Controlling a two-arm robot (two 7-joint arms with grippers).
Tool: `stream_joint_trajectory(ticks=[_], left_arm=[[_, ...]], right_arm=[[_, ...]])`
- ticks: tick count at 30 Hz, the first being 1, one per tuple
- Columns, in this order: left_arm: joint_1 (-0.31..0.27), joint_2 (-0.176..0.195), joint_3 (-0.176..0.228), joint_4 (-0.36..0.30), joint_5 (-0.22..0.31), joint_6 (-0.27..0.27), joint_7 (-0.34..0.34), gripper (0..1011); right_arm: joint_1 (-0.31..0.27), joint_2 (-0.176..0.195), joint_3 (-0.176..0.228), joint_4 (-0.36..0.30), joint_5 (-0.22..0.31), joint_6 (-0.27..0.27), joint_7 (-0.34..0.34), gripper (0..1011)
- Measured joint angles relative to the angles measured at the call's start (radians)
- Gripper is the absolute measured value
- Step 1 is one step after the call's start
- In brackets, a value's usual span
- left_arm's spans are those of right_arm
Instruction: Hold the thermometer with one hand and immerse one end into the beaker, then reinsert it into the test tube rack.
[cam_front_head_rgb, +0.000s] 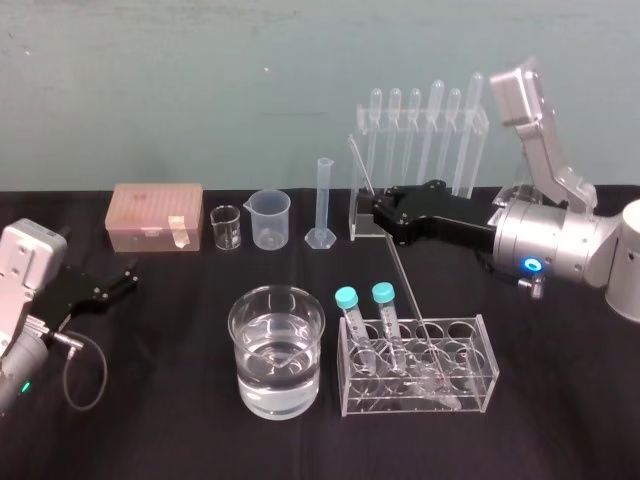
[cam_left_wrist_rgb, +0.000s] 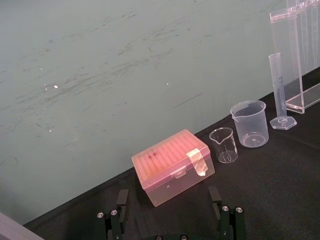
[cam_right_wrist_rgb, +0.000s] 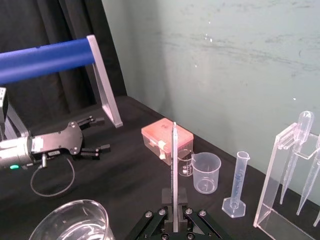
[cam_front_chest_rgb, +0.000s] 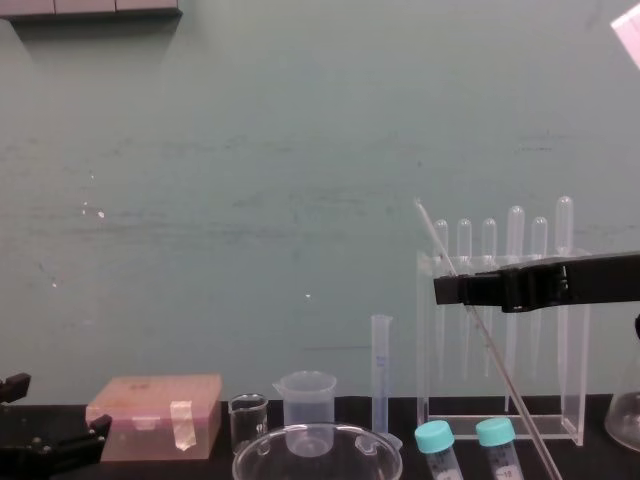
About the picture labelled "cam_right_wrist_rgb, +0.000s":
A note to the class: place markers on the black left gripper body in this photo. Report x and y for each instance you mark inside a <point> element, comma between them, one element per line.
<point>60,142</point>

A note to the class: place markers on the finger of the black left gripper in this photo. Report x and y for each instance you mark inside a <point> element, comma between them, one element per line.
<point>91,121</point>
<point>93,151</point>

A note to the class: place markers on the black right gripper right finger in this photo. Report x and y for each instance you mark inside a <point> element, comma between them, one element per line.
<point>197,222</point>

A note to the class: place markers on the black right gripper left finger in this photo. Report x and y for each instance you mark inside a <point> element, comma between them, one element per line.
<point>152,222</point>

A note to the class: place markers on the long grey glass thermometer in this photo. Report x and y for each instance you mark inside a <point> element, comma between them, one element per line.
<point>175,160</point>

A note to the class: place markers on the clear plastic beaker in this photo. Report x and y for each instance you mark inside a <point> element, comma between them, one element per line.
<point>206,172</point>

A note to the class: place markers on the small glass beaker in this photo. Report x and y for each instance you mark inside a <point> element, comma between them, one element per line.
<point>185,167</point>

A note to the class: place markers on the large glass beaker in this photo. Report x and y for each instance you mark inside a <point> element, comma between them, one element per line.
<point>75,220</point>

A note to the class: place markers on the clear acrylic pipette rack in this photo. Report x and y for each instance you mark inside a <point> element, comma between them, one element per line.
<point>271,190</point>

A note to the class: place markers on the black table cloth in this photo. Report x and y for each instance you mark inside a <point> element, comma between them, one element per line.
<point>125,175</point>

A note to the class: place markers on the clear plastic graduated cylinder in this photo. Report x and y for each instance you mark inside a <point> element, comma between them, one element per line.
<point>239,175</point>

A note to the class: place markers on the pink translucent lidded box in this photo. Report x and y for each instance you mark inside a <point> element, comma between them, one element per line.
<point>156,140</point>

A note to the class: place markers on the black curtain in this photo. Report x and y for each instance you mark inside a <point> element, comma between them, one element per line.
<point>37,22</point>

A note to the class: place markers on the clear plastic dropper pipette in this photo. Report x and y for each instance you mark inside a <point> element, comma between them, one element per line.
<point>305,122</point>
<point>318,220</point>
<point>308,185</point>

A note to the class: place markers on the blue bar grey frame stand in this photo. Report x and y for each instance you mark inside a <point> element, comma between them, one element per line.
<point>50,60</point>

